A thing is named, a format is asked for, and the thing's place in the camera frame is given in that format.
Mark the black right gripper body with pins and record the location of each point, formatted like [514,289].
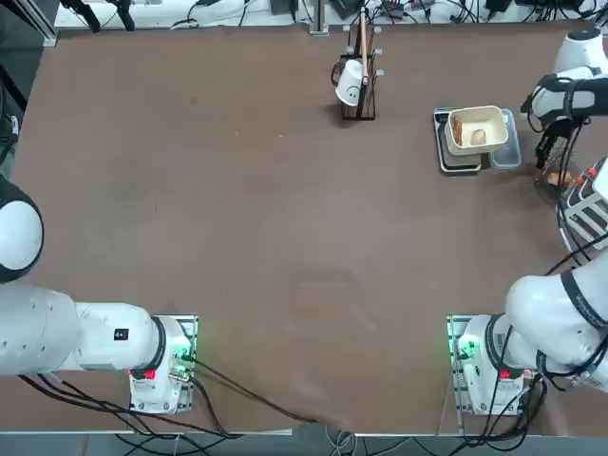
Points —
[565,129]

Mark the pale bread piece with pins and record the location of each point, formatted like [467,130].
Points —
[477,138]

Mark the brown bread piece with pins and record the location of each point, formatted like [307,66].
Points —
[457,130]

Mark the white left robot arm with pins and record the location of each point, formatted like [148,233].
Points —
[104,332]

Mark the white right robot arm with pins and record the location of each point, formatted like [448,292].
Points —
[537,309]

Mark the digital kitchen scale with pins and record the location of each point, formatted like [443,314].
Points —
[458,166]

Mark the tan bread bun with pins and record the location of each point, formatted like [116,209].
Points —
[555,178]

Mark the clear plastic food container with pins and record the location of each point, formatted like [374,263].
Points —
[508,159]

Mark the beige plastic container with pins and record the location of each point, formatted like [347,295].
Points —
[495,127]

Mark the black power adapter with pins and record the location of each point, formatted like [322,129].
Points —
[498,5]

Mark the white smiley mug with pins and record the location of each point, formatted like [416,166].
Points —
[349,83]

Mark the aluminium table rail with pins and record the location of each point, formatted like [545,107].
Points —
[50,35]

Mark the aluminium camera post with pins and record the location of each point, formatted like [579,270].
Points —
[319,19]

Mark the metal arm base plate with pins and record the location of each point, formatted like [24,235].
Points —
[455,399]
[190,323]

